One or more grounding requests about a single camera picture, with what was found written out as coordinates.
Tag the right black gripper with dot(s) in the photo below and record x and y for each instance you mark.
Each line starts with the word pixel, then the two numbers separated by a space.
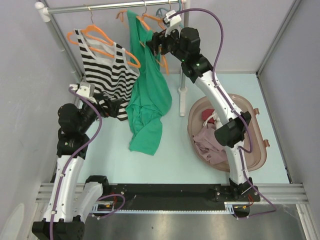
pixel 160 39

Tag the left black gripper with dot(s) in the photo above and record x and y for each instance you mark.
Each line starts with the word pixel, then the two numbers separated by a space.
pixel 111 109

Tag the green tank top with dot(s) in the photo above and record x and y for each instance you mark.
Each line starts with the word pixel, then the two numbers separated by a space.
pixel 150 98

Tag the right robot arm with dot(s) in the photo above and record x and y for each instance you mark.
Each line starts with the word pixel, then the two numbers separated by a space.
pixel 185 46

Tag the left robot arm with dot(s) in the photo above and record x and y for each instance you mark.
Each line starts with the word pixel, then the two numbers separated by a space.
pixel 66 213

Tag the black white striped tank top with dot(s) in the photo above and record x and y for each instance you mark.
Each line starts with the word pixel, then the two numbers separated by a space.
pixel 107 68

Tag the pink thin hanger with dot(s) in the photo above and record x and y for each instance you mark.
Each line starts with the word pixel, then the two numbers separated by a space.
pixel 181 5

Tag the teal hanger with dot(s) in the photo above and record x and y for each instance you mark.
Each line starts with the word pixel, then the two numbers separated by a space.
pixel 162 11

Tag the red garment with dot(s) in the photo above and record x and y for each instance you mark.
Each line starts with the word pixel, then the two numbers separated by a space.
pixel 208 113

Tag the white garment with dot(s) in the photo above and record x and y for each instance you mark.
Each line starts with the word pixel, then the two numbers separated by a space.
pixel 217 122

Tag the pink mauve garment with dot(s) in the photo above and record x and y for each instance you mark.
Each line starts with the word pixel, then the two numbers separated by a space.
pixel 208 147

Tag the metal clothes rack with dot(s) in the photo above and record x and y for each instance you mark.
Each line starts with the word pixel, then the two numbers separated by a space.
pixel 47 14

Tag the brown plastic laundry basket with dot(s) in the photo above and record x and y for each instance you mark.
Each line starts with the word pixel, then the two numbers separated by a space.
pixel 254 160

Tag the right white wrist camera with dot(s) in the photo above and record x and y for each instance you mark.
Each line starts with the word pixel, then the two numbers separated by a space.
pixel 172 21

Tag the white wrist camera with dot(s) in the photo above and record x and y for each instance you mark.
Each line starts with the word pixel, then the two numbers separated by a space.
pixel 172 21
pixel 85 90

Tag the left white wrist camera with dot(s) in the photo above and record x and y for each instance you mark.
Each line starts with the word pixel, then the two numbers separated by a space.
pixel 85 90

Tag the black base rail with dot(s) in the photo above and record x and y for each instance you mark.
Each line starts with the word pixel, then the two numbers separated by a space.
pixel 153 198

